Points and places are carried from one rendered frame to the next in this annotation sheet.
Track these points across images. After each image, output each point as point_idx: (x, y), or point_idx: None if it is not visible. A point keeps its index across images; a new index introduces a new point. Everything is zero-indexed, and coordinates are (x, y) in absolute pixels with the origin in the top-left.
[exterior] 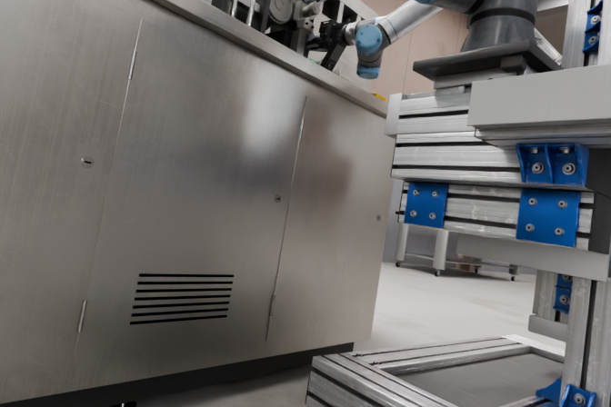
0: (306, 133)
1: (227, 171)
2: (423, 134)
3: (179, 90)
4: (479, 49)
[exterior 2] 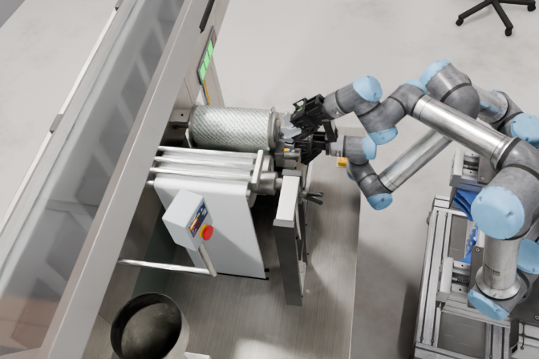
0: None
1: None
2: (464, 308)
3: None
4: (513, 316)
